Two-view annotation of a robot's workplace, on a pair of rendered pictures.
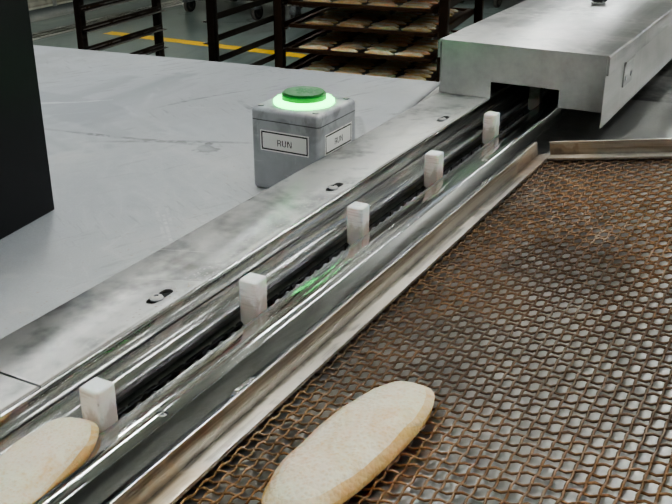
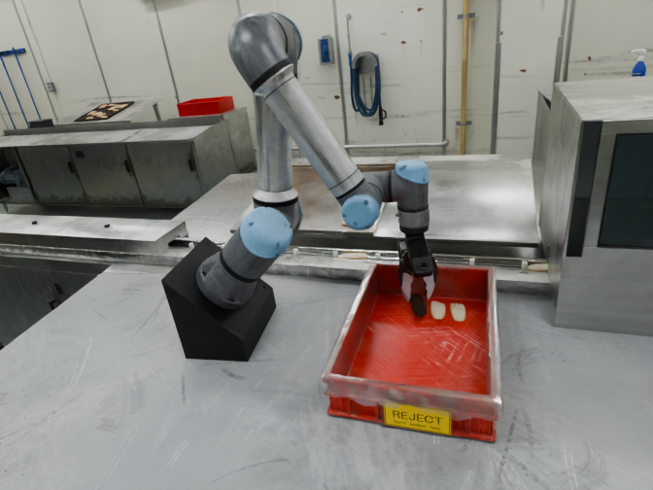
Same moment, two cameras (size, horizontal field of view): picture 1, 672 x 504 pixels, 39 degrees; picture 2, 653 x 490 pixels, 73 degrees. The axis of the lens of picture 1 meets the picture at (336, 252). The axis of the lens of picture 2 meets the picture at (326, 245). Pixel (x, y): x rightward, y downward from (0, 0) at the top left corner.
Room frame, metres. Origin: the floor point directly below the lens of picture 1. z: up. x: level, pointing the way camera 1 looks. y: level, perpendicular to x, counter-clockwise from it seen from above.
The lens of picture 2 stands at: (0.57, 1.38, 1.50)
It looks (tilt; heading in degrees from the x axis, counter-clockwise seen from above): 26 degrees down; 264
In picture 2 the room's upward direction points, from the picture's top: 7 degrees counter-clockwise
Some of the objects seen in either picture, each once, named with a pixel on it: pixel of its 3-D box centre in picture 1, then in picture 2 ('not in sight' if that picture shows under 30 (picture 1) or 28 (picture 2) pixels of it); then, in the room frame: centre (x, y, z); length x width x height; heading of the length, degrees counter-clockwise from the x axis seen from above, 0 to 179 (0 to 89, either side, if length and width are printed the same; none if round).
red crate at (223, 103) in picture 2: not in sight; (206, 106); (1.12, -3.75, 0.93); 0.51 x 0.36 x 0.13; 155
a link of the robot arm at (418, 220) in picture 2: not in sight; (412, 216); (0.25, 0.43, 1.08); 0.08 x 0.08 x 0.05
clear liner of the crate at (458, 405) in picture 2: not in sight; (420, 331); (0.29, 0.60, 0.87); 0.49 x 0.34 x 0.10; 63
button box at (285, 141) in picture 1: (307, 160); not in sight; (0.84, 0.03, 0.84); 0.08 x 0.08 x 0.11; 61
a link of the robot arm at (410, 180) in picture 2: not in sight; (410, 185); (0.25, 0.42, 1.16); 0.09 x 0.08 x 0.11; 158
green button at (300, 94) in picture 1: (304, 99); not in sight; (0.84, 0.03, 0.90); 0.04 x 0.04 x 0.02
